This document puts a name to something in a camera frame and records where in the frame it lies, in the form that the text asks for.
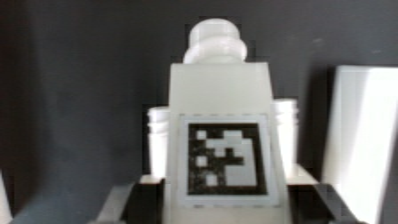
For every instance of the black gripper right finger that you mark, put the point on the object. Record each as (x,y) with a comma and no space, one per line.
(318,207)

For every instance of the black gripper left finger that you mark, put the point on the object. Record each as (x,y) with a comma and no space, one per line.
(133,203)

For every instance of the white chair seat part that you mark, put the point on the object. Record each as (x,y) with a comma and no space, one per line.
(361,137)

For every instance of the white chair leg with tag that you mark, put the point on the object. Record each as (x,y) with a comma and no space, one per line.
(224,184)

